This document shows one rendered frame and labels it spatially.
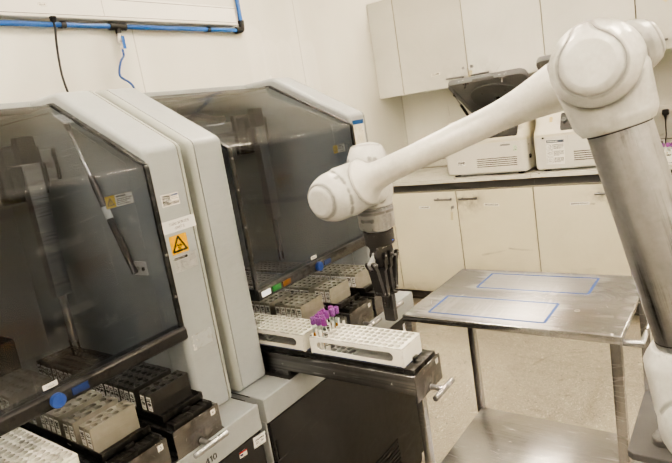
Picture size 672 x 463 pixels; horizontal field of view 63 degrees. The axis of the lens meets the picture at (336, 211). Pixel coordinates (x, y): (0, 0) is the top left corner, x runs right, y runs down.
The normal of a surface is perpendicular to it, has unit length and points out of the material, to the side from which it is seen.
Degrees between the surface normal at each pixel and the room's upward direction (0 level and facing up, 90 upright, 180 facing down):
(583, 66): 84
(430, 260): 90
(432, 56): 90
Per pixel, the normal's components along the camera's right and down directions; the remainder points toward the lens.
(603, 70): -0.58, 0.08
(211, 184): 0.80, -0.03
